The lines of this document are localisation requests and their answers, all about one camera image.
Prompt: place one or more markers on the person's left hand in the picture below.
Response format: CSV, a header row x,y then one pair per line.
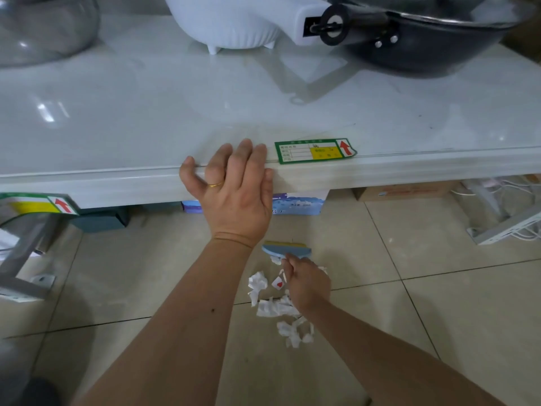
x,y
236,207

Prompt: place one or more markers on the person's right hand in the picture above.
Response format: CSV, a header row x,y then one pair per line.
x,y
306,287

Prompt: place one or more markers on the pile of white paper scraps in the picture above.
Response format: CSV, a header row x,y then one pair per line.
x,y
270,308

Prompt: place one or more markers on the person's left forearm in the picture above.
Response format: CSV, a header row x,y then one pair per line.
x,y
169,342

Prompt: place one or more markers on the person's right forearm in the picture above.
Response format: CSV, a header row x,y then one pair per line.
x,y
401,367

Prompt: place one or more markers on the blue white printed carton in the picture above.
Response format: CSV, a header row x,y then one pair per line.
x,y
296,205

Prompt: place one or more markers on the flat green yellow price label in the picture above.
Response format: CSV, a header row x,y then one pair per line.
x,y
315,150

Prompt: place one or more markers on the white metal shelf rack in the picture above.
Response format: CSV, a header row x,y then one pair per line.
x,y
148,114

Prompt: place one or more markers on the teal box under shelf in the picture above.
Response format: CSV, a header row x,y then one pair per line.
x,y
101,219

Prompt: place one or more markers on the flat brown cardboard box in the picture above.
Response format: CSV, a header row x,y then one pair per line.
x,y
405,191

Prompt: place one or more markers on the white electric pot with lid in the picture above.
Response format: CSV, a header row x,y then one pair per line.
x,y
228,21

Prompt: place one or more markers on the peeling green yellow price label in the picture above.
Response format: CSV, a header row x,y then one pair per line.
x,y
34,205

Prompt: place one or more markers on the black wok with glass lid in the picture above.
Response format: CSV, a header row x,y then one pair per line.
x,y
435,42

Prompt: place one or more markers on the stainless steel pot with lid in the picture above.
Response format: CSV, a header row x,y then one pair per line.
x,y
42,29

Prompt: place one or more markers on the large brown cardboard box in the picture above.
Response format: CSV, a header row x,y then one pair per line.
x,y
524,38

